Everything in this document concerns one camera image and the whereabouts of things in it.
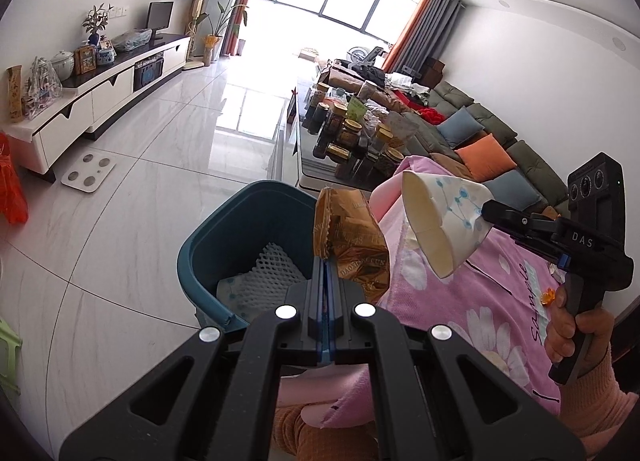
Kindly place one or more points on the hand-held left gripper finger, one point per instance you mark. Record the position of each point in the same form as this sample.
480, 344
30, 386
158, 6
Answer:
321, 291
332, 296

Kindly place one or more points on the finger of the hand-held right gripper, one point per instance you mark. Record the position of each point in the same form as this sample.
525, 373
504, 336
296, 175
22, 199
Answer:
545, 251
520, 221

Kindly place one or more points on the white foam net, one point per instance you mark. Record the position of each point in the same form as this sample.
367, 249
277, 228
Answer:
272, 266

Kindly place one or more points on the gold foil wrapper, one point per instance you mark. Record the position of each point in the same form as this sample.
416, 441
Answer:
355, 241

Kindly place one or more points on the white blue-dotted paper cup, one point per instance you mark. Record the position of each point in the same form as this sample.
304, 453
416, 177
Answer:
450, 211

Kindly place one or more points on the teal plastic bin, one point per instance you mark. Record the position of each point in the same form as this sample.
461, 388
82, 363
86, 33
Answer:
220, 231

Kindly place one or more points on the person's right hand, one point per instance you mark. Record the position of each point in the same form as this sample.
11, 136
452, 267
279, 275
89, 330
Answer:
559, 336

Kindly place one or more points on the blue-grey cushion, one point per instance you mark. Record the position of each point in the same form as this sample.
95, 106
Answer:
515, 191
460, 128

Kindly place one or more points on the orange candy wrapper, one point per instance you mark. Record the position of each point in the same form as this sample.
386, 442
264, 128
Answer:
548, 296

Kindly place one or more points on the grey-green sofa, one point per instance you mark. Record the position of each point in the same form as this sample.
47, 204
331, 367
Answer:
530, 156

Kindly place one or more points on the orange cushion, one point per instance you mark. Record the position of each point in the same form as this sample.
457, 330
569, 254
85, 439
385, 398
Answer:
485, 158

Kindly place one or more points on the brown cushion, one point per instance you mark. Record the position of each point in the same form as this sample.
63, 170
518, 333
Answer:
450, 165

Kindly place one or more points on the pink floral blanket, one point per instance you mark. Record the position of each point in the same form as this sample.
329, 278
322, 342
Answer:
450, 321

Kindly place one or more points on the dark glass coffee table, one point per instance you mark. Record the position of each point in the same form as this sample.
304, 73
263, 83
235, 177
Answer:
305, 161

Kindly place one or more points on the red cloth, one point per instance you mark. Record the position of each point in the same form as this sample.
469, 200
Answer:
429, 114

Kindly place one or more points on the group of glass jars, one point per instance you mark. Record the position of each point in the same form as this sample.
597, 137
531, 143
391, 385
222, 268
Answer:
345, 133

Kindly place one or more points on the brown cardboard box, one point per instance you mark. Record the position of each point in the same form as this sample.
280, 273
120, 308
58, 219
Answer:
434, 72

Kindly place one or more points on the green snack packet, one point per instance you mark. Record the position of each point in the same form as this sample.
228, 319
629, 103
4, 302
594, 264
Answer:
356, 108

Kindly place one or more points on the pile of clothes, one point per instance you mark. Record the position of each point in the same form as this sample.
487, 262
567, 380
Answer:
395, 78

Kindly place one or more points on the brown ottoman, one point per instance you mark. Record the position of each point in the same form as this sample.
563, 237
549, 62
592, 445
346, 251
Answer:
345, 78

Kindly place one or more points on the white exercise bike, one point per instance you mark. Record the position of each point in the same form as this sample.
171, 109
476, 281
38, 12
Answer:
357, 53

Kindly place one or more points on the white bathroom scale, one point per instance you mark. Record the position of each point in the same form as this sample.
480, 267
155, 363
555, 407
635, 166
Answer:
89, 172

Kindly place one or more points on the tall leafy potted plant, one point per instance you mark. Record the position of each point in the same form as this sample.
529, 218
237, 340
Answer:
212, 43

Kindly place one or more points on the black blue-lit appliance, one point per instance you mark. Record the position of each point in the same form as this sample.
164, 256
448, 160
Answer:
149, 73

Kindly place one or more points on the white TV cabinet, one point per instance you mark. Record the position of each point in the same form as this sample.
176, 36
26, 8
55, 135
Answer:
105, 96

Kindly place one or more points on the plastic-wrapped basket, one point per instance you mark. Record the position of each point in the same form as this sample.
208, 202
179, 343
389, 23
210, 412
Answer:
131, 40

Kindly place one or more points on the green plastic stool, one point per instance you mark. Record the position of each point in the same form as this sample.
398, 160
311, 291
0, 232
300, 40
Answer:
10, 356

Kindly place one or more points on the blue white porcelain jar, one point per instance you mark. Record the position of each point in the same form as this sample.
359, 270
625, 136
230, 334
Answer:
106, 57

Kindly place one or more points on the black monitor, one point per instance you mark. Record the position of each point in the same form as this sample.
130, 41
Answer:
160, 16

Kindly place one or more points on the orange plastic bag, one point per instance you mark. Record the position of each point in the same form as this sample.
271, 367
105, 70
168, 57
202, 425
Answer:
12, 181

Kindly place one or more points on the framed picture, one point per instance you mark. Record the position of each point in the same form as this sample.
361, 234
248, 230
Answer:
85, 60

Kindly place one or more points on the white ceramic lidded pot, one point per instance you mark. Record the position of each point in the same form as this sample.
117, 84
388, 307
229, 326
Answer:
62, 65

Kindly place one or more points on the model ship in clear case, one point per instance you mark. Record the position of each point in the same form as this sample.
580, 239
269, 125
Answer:
41, 88

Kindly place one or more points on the plant in blue vase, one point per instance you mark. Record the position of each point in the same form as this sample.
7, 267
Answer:
95, 23

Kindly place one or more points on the tall tan patterned box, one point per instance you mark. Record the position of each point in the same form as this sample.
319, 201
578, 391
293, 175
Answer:
15, 93

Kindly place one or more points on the white wall switch panel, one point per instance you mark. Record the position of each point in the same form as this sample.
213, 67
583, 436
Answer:
118, 11

